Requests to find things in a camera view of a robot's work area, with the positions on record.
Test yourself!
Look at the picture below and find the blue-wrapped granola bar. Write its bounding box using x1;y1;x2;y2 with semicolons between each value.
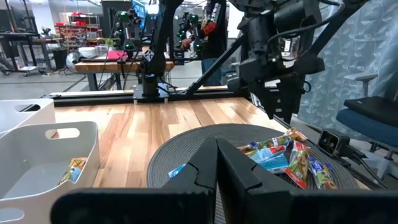
257;154;290;175
168;164;187;179

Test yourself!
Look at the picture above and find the pink folder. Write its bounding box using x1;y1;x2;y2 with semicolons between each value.
106;50;129;61

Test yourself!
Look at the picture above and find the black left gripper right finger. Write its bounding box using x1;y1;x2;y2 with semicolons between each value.
217;138;398;224

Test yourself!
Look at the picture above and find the white plastic bin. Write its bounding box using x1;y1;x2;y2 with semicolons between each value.
0;98;56;135

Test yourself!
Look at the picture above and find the black waste bin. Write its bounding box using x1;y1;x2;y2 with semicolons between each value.
51;47;68;71

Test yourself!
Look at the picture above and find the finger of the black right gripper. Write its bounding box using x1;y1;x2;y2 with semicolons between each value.
277;75;304;125
248;75;278;120

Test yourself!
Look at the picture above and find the grey round fan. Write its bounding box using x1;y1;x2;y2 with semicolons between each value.
65;50;84;73

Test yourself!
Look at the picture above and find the small black table-level camera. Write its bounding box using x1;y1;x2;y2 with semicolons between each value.
317;128;352;157

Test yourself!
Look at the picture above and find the grey leaf-pattern curtain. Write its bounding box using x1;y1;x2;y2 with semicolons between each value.
298;0;398;138

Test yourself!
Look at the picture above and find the orange-green granola bar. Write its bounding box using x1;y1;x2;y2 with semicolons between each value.
283;128;308;142
58;157;88;185

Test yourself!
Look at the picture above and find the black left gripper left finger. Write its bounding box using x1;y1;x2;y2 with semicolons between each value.
50;137;219;224

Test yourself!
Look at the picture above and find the wooden workbench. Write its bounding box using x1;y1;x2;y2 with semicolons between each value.
74;58;175;91

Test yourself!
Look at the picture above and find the shelf with red bins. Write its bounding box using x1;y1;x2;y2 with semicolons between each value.
54;12;105;41

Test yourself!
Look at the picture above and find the person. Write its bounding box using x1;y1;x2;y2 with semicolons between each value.
181;0;230;87

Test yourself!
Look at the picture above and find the black camera cable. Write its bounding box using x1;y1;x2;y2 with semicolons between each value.
340;146;389;190

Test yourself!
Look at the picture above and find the round gray plate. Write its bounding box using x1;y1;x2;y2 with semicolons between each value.
147;123;371;224

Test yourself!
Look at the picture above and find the blue office chair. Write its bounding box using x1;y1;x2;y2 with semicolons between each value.
335;73;398;162

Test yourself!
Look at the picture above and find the grey plastic bin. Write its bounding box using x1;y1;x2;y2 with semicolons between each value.
0;120;101;224

